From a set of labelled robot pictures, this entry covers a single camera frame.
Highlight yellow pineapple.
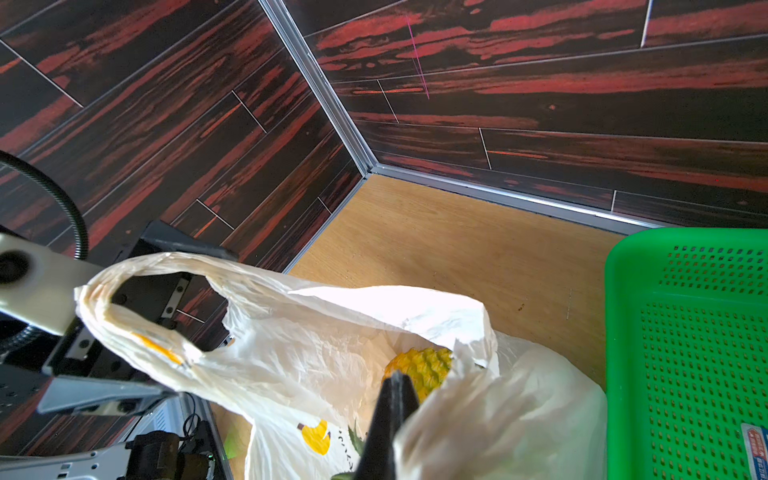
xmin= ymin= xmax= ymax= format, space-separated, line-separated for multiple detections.
xmin=382 ymin=348 xmax=452 ymax=403

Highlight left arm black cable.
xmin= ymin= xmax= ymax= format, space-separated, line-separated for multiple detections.
xmin=0 ymin=149 xmax=90 ymax=355

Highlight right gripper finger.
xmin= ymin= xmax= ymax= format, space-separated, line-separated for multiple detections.
xmin=353 ymin=372 xmax=419 ymax=480

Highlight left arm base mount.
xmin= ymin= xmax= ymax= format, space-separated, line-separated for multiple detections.
xmin=1 ymin=393 xmax=233 ymax=479

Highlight green plastic basket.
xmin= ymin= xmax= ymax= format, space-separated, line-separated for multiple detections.
xmin=605 ymin=228 xmax=767 ymax=479

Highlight white plastic bag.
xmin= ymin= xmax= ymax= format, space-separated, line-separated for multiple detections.
xmin=74 ymin=253 xmax=607 ymax=479

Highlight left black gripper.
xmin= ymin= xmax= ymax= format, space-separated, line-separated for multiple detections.
xmin=0 ymin=220 xmax=238 ymax=416

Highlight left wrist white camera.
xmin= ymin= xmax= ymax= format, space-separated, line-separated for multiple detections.
xmin=1 ymin=233 xmax=102 ymax=336

